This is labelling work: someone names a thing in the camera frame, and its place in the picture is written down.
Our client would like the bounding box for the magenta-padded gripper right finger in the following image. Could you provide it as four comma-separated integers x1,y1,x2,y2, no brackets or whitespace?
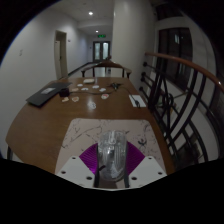
123,141,168,189

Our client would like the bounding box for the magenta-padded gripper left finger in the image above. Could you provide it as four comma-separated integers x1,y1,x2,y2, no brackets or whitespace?
56,142,101,189

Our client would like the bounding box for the white marble-print mouse pad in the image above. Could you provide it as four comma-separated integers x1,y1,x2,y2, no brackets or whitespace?
54,117,167,175

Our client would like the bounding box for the white paper sheet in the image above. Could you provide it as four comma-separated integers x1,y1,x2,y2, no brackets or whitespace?
128,94,147,109

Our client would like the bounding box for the small black box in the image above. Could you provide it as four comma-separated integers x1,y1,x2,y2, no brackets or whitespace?
59,87,70,98

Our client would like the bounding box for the black closed laptop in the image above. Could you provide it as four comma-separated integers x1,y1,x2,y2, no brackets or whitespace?
25,81,73,108

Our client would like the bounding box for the wooden armchair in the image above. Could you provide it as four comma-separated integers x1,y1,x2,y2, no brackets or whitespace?
80,60,133,80

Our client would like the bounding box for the wood-topped black metal railing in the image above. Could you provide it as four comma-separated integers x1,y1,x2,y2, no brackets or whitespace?
138,51,224,172

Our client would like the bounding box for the open side doorway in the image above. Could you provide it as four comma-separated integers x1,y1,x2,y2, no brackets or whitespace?
54,30,69,80

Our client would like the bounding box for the glass double door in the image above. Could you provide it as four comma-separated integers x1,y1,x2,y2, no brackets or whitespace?
92,40,111,64

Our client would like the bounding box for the dark window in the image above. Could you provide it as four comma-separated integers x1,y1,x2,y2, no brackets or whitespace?
156,27,195,92

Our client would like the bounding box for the black cable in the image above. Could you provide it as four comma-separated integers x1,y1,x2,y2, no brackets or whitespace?
68,82,140,108

